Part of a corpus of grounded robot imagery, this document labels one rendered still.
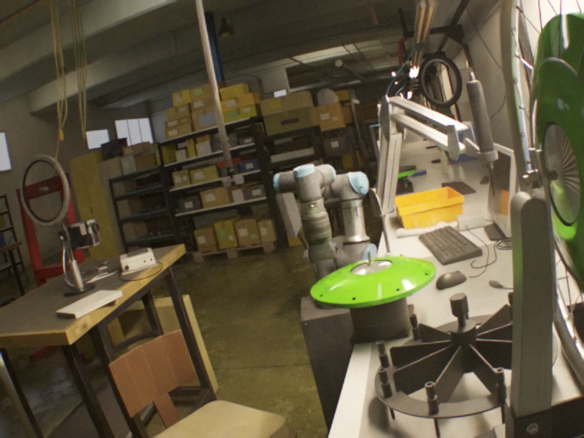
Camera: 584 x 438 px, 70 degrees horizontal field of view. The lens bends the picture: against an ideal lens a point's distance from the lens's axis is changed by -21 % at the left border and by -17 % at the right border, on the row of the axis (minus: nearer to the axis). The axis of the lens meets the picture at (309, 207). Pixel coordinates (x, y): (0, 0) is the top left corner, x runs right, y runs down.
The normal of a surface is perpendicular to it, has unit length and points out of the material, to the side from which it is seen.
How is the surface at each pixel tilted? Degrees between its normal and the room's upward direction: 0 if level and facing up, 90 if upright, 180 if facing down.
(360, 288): 20
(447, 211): 94
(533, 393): 90
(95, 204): 90
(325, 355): 90
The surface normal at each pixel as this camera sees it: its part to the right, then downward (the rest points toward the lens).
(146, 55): -0.19, 0.18
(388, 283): -0.13, -0.86
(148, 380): 0.84, -0.11
